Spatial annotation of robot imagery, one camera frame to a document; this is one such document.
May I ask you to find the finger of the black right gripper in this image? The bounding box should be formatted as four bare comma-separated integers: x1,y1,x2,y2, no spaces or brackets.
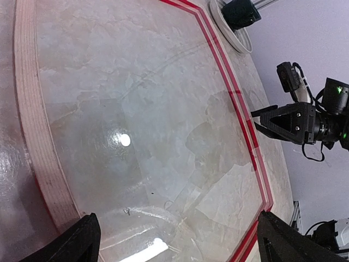
251,105,278,117
256,102,311,145

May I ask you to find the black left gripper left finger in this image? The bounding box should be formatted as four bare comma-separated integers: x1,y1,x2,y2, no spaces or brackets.
21,213,101,262

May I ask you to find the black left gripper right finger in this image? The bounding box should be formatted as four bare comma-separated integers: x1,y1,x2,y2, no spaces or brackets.
257,211,346,262

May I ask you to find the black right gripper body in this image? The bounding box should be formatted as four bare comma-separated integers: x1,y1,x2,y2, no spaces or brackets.
306,105,344,144

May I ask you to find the red wooden picture frame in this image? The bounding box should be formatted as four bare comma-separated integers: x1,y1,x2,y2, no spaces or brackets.
13,0,275,262

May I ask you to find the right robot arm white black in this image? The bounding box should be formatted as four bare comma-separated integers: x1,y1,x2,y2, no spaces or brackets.
251,78,348,150

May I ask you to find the white patterned plate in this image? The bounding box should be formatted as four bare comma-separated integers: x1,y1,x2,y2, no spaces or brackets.
209,0,252,54

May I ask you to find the dark green cup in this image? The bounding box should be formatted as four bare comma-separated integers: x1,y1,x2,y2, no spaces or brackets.
221,0,261,30

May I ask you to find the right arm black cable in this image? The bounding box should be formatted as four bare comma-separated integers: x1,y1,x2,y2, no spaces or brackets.
301,141,327,162

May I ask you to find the aluminium front rail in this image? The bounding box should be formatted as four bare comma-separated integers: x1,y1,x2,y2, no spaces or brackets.
290,201,302,234

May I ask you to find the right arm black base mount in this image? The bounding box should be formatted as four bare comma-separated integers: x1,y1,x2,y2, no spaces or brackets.
305,218,348,257

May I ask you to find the right aluminium corner post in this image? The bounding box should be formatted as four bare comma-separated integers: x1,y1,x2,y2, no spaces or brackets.
252,0,278,10

